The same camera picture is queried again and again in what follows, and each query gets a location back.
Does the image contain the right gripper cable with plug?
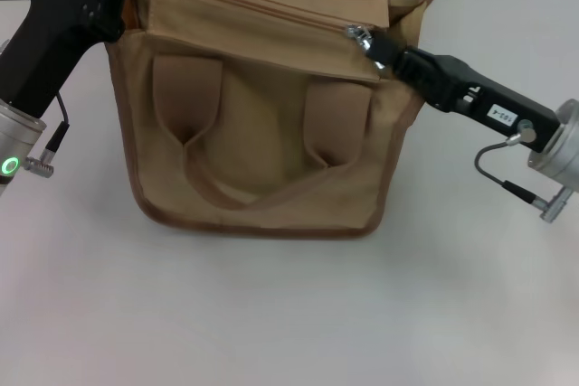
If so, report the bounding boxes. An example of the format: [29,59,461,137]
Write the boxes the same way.
[473,131,572,225]

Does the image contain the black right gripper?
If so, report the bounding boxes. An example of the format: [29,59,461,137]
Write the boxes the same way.
[369,34,561,153]

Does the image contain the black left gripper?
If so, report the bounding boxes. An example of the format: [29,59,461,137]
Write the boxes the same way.
[3,0,129,119]

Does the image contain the silver metal zipper pull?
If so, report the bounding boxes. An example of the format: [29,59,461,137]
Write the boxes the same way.
[344,23,377,60]

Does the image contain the gripper cable with plug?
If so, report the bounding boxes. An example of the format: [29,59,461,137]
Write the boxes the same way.
[24,90,72,175]
[473,131,572,225]

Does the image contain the left gripper cable with plug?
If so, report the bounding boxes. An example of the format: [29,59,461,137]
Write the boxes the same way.
[24,90,72,175]

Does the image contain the khaki canvas food bag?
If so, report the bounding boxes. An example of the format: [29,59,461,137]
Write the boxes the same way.
[88,0,437,240]

